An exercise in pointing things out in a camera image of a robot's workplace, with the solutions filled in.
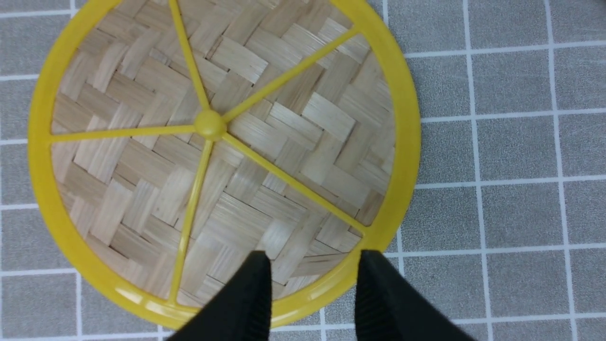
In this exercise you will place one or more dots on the yellow bamboo steamer lid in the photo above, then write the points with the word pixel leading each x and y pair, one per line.
pixel 169 138

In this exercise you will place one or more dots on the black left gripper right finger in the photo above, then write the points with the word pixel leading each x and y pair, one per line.
pixel 388 308

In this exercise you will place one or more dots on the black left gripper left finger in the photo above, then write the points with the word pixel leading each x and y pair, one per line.
pixel 241 311

